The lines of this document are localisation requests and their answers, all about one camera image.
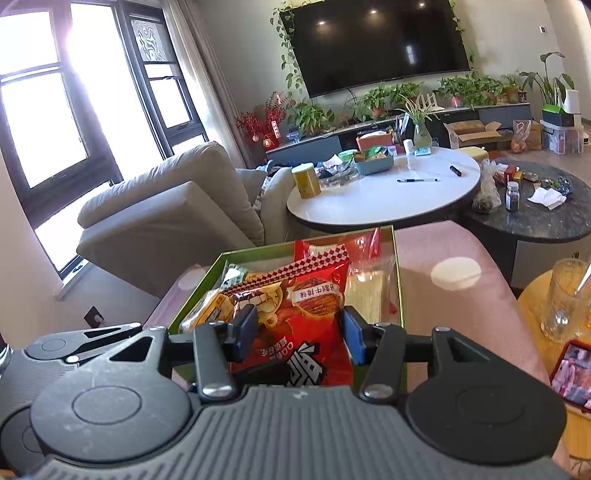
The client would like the clear storage bin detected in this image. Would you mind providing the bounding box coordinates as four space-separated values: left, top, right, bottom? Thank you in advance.
542 124 585 156

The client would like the white crumpled tissue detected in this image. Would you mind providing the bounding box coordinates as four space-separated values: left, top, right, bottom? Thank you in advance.
526 187 568 211

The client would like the green black box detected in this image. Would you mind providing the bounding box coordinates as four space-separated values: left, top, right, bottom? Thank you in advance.
542 104 576 128

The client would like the green snack bag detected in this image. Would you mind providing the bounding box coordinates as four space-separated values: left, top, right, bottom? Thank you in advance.
222 263 251 292

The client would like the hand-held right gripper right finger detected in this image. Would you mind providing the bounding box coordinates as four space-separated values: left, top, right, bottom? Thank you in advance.
341 305 492 401

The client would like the hanging green vine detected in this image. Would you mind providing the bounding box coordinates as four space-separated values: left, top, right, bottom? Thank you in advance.
270 0 306 99
449 0 479 80

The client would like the pile of clear wrappers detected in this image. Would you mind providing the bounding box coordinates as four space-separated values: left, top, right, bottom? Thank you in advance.
316 154 359 186

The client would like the black wall television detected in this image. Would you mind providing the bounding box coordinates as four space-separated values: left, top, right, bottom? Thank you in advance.
278 0 472 99

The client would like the clear bread packet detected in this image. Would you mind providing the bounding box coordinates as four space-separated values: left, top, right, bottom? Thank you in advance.
346 267 400 325

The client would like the clear plastic bag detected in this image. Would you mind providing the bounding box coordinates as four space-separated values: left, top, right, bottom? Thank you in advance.
471 159 502 216

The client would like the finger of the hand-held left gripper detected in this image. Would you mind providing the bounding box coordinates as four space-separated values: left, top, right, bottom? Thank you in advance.
65 322 144 365

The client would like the metal spoon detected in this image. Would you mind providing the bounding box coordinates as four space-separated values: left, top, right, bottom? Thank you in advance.
573 262 591 297

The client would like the red flower decoration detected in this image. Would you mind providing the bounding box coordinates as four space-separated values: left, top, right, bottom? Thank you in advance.
235 92 290 149

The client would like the beige sofa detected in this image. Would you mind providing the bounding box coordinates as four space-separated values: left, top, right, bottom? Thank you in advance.
76 141 296 296

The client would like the pink dotted table cover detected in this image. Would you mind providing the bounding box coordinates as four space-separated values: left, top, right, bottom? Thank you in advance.
143 219 571 467

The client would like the green cardboard box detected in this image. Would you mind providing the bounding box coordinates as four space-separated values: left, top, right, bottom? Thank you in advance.
167 224 407 393

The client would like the large leaf potted plant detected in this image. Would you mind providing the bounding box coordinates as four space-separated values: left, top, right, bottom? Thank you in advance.
518 52 574 108

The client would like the yellow round side table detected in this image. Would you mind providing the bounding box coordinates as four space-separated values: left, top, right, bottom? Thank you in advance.
517 272 591 459

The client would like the plastic bag of oranges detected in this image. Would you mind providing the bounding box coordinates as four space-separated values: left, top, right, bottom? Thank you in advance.
510 119 533 153

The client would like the white round table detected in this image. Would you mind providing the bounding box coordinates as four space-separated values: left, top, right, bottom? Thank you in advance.
286 147 482 229

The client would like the blue tray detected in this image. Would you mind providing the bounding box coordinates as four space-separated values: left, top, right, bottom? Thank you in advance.
353 150 394 176

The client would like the orange box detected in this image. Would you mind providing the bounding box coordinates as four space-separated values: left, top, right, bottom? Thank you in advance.
355 133 393 151

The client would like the orange yellow snack packet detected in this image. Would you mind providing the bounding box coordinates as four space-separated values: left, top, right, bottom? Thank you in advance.
179 288 232 334

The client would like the red chip bag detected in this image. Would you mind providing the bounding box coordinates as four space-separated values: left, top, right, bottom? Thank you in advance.
221 259 354 387

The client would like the open cardboard box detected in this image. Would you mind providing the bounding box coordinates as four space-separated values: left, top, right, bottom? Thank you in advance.
443 119 505 150

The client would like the window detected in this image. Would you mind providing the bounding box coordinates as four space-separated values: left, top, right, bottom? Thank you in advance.
0 0 218 274

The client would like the small white fence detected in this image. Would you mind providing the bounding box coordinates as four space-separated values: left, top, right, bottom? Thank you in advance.
417 92 447 112

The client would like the potted green plant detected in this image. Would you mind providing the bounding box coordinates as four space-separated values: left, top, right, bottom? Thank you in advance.
502 73 530 103
287 102 334 138
392 82 422 110
361 85 394 119
435 75 504 110

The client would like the beige curtain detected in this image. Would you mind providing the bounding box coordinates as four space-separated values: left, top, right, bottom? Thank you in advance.
165 0 251 172

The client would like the yellow canister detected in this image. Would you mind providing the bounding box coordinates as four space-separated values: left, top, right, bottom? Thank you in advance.
291 164 322 199

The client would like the dark marble round table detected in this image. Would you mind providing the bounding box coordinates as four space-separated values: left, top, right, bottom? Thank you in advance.
462 159 591 244

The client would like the phone with red case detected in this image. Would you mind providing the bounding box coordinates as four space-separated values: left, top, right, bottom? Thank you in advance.
550 340 591 409

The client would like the white cylinder appliance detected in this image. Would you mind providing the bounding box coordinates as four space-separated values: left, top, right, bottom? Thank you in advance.
564 88 584 128

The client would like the glass vase with green plant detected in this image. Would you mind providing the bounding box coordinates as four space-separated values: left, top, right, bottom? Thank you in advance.
398 95 440 150

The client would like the tall glass cup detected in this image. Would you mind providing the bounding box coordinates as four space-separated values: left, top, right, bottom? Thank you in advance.
541 258 590 343

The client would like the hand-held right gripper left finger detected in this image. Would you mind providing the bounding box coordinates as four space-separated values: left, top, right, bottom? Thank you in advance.
108 305 259 401

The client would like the dark television cabinet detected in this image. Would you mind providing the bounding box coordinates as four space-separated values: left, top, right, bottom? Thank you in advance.
265 102 533 163

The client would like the red checkered snack packet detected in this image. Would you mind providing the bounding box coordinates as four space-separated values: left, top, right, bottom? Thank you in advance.
294 227 383 278

